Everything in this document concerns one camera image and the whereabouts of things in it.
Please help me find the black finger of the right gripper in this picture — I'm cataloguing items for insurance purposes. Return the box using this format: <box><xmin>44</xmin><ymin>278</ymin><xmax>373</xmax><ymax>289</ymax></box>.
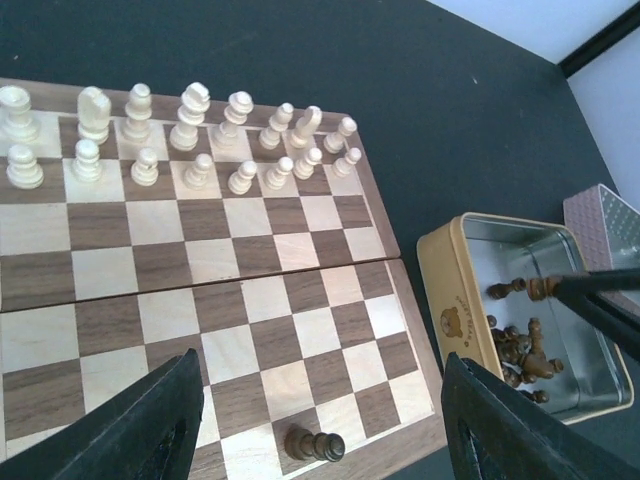
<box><xmin>556</xmin><ymin>293</ymin><xmax>639</xmax><ymax>362</ymax></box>
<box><xmin>554</xmin><ymin>268</ymin><xmax>639</xmax><ymax>295</ymax></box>

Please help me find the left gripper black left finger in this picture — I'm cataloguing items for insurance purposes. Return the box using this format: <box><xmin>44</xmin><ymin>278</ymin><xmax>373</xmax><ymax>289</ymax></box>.
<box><xmin>1</xmin><ymin>349</ymin><xmax>204</xmax><ymax>479</ymax></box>

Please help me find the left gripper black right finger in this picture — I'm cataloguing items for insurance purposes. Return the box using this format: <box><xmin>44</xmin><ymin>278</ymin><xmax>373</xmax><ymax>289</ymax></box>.
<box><xmin>441</xmin><ymin>353</ymin><xmax>639</xmax><ymax>479</ymax></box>

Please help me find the dark wooden chess piece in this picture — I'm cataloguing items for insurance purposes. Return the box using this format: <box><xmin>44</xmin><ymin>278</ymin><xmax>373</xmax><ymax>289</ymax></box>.
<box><xmin>526</xmin><ymin>276</ymin><xmax>562</xmax><ymax>301</ymax></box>

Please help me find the dark chess piece in tin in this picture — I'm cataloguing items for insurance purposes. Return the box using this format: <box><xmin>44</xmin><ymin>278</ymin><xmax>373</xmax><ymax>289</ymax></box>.
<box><xmin>516</xmin><ymin>317</ymin><xmax>564</xmax><ymax>384</ymax></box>
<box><xmin>487</xmin><ymin>315</ymin><xmax>531</xmax><ymax>388</ymax></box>

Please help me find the wooden chess board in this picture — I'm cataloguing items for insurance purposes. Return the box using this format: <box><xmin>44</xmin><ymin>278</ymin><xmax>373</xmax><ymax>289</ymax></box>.
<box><xmin>1</xmin><ymin>79</ymin><xmax>446</xmax><ymax>479</ymax></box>

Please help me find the pink tin lid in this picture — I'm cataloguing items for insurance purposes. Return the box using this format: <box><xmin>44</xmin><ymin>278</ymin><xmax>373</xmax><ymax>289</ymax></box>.
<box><xmin>562</xmin><ymin>183</ymin><xmax>640</xmax><ymax>321</ymax></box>

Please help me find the dark pawn in tin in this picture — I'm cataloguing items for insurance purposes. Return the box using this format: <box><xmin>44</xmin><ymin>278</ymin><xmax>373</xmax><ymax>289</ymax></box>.
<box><xmin>487</xmin><ymin>278</ymin><xmax>527</xmax><ymax>300</ymax></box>
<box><xmin>519</xmin><ymin>390</ymin><xmax>550</xmax><ymax>404</ymax></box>

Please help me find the yellow bear metal tin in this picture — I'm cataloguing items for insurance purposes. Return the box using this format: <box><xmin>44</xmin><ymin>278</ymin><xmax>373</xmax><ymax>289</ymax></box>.
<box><xmin>416</xmin><ymin>212</ymin><xmax>635</xmax><ymax>424</ymax></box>

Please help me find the white rook piece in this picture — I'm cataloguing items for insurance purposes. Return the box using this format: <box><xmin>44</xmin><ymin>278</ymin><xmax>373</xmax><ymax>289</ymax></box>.
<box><xmin>323</xmin><ymin>116</ymin><xmax>357</xmax><ymax>154</ymax></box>
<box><xmin>1</xmin><ymin>85</ymin><xmax>40</xmax><ymax>143</ymax></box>

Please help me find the white bishop piece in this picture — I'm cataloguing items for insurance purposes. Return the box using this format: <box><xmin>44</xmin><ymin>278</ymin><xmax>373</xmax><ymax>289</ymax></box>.
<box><xmin>121</xmin><ymin>83</ymin><xmax>152</xmax><ymax>144</ymax></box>
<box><xmin>258</xmin><ymin>102</ymin><xmax>294</xmax><ymax>150</ymax></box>

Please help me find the white king piece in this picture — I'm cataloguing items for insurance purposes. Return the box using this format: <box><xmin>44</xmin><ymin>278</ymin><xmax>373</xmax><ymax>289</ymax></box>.
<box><xmin>169</xmin><ymin>82</ymin><xmax>211</xmax><ymax>151</ymax></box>

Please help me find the white queen piece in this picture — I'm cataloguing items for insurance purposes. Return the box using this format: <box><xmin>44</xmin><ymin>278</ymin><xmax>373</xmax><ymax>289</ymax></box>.
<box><xmin>212</xmin><ymin>91</ymin><xmax>254</xmax><ymax>149</ymax></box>

